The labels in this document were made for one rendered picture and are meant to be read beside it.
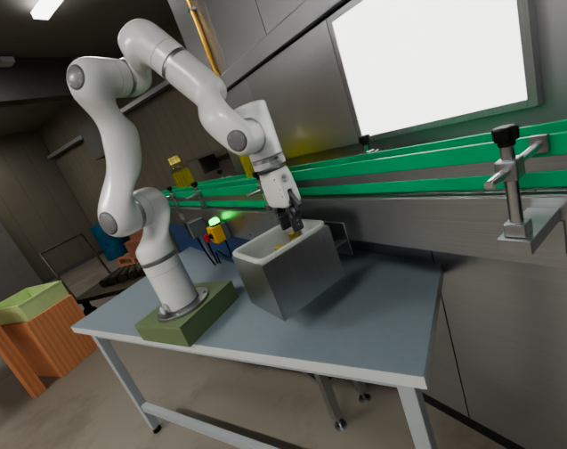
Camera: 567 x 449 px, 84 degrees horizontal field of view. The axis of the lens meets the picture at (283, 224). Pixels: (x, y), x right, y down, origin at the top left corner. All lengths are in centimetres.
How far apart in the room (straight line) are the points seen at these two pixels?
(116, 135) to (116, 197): 17
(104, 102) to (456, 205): 85
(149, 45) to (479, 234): 82
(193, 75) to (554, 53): 71
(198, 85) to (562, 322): 101
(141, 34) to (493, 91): 77
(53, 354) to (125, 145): 258
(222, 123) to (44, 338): 285
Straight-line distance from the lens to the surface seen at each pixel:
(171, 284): 110
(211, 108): 74
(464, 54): 80
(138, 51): 92
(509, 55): 77
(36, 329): 331
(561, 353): 107
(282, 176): 78
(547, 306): 99
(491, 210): 64
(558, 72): 78
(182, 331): 106
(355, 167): 79
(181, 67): 85
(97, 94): 96
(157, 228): 112
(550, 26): 78
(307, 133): 113
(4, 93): 476
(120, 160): 102
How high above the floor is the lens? 127
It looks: 16 degrees down
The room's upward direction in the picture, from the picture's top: 20 degrees counter-clockwise
